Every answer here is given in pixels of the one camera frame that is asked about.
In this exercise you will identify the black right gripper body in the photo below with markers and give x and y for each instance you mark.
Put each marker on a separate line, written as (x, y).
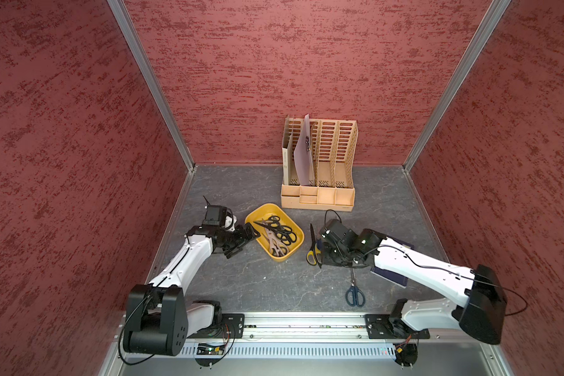
(334, 255)

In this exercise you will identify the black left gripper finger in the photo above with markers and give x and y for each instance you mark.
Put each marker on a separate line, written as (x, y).
(250, 232)
(231, 250)

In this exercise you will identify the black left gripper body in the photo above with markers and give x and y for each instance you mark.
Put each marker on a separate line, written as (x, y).
(232, 239)

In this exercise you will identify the yellow black handled scissors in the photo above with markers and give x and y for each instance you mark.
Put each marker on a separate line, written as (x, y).
(313, 257)

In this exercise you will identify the yellow plastic storage tray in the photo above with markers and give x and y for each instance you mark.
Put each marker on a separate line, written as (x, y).
(264, 212)

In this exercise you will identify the dark blue handled scissors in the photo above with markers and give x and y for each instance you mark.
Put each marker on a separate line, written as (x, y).
(354, 296)

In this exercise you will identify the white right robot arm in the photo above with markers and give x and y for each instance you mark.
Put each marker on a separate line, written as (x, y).
(471, 300)

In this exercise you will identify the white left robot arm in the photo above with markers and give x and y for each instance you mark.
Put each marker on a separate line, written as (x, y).
(158, 321)

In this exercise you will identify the dark blue book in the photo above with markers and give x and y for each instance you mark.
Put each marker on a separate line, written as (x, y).
(390, 260)

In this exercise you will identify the beige folder in organizer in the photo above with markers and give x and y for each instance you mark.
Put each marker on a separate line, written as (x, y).
(287, 152)

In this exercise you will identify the lilac folder in organizer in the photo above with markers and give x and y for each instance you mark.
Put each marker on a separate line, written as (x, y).
(303, 155)

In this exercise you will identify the beige plastic file organizer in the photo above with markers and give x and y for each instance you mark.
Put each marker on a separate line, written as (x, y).
(333, 145)

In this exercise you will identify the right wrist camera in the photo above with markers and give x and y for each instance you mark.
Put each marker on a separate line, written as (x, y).
(335, 233)

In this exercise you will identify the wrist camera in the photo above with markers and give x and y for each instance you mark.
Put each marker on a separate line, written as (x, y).
(335, 233)
(219, 216)

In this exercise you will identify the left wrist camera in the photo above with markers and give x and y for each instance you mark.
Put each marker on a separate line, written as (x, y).
(219, 216)

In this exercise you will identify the pink handled scissors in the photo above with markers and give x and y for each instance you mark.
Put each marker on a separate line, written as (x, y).
(277, 247)

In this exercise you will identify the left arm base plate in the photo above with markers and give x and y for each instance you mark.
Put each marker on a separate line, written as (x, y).
(230, 326)

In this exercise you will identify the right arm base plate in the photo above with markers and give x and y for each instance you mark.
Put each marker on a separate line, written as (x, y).
(383, 326)

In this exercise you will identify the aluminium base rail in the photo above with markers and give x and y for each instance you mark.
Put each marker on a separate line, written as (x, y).
(306, 343)

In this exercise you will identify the aluminium left corner post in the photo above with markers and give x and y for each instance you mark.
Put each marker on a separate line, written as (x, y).
(134, 43)

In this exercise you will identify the aluminium corner post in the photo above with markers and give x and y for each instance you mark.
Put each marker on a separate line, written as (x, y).
(134, 43)
(475, 47)

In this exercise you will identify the aluminium right corner post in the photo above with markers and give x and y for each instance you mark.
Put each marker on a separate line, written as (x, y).
(475, 47)

